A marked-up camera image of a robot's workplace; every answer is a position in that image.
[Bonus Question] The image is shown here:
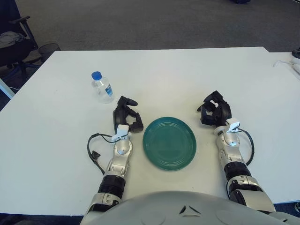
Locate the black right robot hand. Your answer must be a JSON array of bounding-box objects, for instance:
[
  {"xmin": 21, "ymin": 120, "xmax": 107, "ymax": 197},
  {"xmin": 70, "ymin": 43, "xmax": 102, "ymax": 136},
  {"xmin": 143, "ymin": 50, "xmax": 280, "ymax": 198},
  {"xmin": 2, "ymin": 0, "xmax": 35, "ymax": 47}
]
[{"xmin": 196, "ymin": 90, "xmax": 233, "ymax": 128}]

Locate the thin white cable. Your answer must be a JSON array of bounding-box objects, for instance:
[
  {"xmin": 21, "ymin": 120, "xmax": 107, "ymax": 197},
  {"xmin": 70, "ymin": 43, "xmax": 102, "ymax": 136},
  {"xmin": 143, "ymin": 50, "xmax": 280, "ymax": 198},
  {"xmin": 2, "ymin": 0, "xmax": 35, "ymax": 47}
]
[{"xmin": 272, "ymin": 60, "xmax": 293, "ymax": 68}]

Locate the white table leg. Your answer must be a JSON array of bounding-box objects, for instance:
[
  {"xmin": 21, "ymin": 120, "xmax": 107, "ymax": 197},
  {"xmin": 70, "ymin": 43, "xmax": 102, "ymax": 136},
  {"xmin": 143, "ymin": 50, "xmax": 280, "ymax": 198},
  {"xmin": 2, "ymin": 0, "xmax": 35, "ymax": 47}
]
[{"xmin": 0, "ymin": 77, "xmax": 16, "ymax": 99}]

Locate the clear bottle with blue cap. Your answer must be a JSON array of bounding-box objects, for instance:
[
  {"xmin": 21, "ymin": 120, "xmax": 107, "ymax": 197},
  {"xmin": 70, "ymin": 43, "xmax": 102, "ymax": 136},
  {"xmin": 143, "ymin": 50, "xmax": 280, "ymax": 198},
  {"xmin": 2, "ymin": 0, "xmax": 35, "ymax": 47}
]
[{"xmin": 90, "ymin": 71, "xmax": 115, "ymax": 104}]

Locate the green ribbed plate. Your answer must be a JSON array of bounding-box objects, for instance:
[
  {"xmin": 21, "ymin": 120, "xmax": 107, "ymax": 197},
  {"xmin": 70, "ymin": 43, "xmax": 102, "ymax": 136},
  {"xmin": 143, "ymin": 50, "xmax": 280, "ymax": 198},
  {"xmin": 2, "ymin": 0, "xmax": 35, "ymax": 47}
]
[{"xmin": 142, "ymin": 116, "xmax": 197, "ymax": 172}]

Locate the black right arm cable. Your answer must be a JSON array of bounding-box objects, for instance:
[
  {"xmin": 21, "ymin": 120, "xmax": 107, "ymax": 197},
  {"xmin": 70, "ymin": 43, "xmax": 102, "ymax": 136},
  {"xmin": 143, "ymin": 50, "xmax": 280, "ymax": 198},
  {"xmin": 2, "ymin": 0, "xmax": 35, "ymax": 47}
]
[{"xmin": 236, "ymin": 128, "xmax": 255, "ymax": 166}]

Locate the grey robot torso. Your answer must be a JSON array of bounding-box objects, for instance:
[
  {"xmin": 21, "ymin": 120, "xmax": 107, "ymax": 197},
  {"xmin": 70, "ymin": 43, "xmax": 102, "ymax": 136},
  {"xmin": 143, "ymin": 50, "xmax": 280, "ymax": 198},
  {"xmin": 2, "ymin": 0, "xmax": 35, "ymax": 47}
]
[{"xmin": 81, "ymin": 190, "xmax": 300, "ymax": 225}]

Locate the black wire mesh bin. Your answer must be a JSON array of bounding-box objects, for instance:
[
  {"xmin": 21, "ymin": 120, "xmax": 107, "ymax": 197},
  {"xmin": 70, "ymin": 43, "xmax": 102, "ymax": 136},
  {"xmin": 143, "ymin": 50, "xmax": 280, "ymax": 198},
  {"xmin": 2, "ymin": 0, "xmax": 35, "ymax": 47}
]
[{"xmin": 38, "ymin": 43, "xmax": 61, "ymax": 62}]

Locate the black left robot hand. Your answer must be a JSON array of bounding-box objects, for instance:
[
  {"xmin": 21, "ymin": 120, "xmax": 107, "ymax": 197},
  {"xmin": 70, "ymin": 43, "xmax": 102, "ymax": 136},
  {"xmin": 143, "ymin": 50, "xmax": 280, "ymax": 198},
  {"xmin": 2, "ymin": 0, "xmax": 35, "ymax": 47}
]
[{"xmin": 112, "ymin": 95, "xmax": 144, "ymax": 132}]

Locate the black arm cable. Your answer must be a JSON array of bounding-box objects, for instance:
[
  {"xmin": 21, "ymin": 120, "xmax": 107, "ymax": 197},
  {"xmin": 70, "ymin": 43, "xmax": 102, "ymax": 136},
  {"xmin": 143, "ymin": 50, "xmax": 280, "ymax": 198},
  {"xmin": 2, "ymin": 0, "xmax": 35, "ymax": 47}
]
[
  {"xmin": 236, "ymin": 128, "xmax": 255, "ymax": 166},
  {"xmin": 87, "ymin": 133, "xmax": 118, "ymax": 175}
]

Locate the black office chair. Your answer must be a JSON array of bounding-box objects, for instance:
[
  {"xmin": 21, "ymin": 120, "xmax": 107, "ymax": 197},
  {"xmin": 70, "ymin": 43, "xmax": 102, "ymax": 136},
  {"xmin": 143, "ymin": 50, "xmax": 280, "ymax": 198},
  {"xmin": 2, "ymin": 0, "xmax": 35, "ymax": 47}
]
[{"xmin": 0, "ymin": 0, "xmax": 39, "ymax": 78}]

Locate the grey cloth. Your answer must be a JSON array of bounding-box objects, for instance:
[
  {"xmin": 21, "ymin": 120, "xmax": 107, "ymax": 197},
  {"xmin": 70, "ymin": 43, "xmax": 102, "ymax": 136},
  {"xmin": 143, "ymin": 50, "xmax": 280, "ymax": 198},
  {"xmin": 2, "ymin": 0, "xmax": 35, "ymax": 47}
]
[{"xmin": 0, "ymin": 31, "xmax": 24, "ymax": 46}]

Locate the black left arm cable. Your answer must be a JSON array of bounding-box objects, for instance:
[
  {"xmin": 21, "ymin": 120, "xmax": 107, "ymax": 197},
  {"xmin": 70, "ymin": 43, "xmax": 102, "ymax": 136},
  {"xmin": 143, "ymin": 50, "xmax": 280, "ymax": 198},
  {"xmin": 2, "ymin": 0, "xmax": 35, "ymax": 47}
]
[{"xmin": 87, "ymin": 133, "xmax": 118, "ymax": 175}]

